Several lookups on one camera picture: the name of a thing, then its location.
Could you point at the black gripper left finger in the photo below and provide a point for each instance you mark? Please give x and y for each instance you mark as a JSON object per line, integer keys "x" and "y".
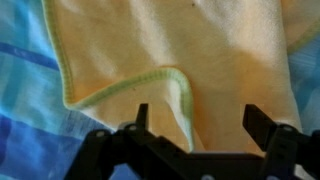
{"x": 113, "y": 153}

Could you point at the blue plaid bed cover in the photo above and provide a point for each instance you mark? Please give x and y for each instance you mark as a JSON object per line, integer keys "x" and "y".
{"x": 30, "y": 116}

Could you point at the yellow towel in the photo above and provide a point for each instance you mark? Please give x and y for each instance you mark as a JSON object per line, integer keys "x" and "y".
{"x": 213, "y": 60}

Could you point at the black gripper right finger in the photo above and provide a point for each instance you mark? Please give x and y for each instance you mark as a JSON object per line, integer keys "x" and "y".
{"x": 286, "y": 150}

